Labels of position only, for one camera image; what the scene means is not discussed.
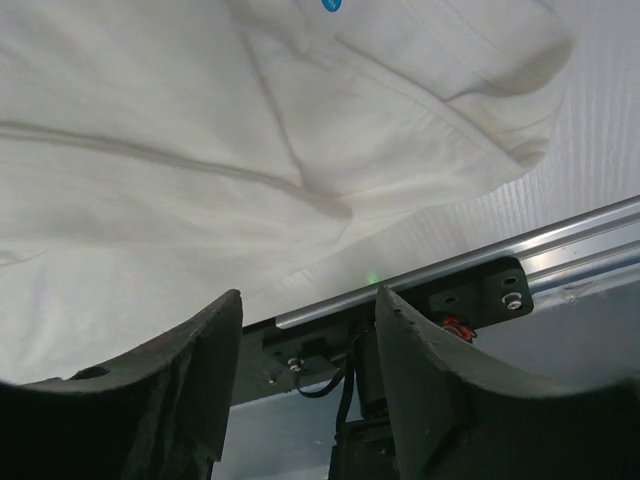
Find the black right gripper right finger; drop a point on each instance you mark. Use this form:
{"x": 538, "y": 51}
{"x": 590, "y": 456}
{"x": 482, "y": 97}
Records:
{"x": 458, "y": 413}

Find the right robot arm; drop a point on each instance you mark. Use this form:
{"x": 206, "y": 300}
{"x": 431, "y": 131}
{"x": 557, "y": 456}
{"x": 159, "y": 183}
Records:
{"x": 364, "y": 447}

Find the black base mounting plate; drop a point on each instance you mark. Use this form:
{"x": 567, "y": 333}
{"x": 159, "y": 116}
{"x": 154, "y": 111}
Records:
{"x": 307, "y": 346}

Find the aluminium frame rail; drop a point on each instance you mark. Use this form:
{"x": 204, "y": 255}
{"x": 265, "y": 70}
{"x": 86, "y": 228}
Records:
{"x": 599, "y": 242}

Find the white t shirt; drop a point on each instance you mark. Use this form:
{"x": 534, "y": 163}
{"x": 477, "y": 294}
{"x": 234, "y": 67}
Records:
{"x": 157, "y": 153}

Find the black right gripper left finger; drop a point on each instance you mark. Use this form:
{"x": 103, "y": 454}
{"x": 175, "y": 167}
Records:
{"x": 158, "y": 411}

